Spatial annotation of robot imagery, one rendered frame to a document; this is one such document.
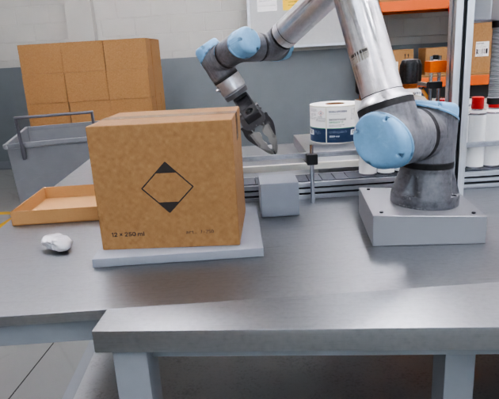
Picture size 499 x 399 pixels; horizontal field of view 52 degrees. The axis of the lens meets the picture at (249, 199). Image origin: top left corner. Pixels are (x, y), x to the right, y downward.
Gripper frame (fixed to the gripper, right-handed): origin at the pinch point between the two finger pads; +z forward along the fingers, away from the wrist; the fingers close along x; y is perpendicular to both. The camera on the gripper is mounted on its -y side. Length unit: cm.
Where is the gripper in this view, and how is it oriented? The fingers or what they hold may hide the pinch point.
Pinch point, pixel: (273, 150)
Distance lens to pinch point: 150.3
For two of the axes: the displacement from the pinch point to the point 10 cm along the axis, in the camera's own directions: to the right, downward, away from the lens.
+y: -0.4, -2.8, 9.6
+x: -8.4, 5.3, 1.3
